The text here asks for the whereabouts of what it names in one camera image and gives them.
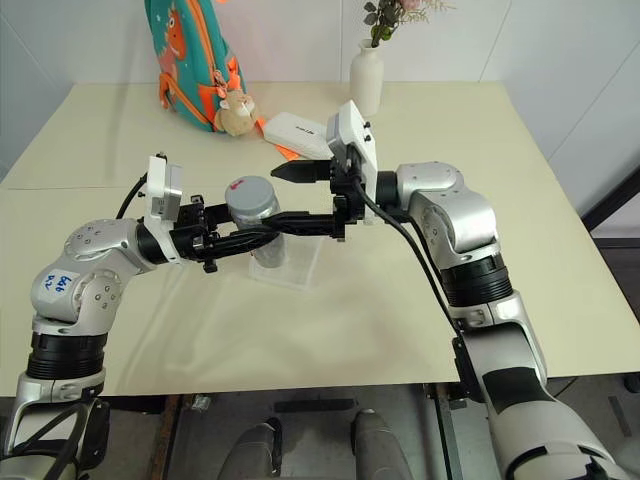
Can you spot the grey jar lid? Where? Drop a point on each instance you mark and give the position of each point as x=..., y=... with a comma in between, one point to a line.
x=252, y=197

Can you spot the white rectangular device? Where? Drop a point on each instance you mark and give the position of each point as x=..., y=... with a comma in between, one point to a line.
x=295, y=132

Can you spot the cream table cover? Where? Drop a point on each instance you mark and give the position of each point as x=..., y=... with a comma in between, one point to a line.
x=320, y=340

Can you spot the black bar under table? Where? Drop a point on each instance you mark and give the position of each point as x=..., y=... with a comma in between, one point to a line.
x=315, y=405

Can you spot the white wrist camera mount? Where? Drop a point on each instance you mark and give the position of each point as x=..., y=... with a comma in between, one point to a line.
x=360, y=132
x=161, y=187

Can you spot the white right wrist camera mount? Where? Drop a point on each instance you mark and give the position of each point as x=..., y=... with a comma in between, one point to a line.
x=360, y=132

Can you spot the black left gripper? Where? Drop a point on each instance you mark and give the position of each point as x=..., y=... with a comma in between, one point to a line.
x=192, y=240

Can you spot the orange flat item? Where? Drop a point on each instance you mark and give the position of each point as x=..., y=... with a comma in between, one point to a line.
x=286, y=151

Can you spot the teal dinosaur backpack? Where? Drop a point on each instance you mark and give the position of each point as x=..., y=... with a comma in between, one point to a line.
x=190, y=55

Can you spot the clear glass jar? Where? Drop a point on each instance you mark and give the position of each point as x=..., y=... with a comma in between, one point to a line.
x=272, y=252

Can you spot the artificial flower bouquet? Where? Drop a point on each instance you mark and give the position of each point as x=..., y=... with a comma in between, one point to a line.
x=385, y=20

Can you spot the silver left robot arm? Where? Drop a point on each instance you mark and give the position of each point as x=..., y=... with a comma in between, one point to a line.
x=95, y=240

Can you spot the clear plastic box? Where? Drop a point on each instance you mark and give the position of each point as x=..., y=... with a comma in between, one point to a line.
x=297, y=265

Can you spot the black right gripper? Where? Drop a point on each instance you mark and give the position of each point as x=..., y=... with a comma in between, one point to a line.
x=345, y=200

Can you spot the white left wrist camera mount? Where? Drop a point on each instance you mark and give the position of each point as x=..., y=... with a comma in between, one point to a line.
x=161, y=187

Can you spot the white ceramic vase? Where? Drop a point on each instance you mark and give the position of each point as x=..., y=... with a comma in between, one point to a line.
x=366, y=80

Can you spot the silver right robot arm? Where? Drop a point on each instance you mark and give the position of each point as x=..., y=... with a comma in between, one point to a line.
x=450, y=200

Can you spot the black furniture piece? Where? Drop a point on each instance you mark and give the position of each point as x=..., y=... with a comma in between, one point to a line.
x=617, y=205

